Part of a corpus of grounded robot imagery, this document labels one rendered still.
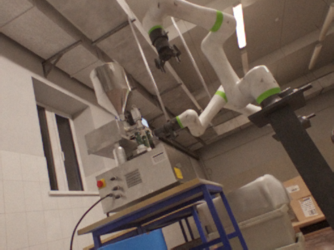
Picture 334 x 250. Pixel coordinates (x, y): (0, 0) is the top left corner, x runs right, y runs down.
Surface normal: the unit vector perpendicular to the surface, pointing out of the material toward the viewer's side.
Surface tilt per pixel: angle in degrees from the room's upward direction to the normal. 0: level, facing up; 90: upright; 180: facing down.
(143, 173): 90
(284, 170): 90
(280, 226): 96
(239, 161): 90
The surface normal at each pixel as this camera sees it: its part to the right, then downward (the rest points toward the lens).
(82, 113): -0.33, -0.28
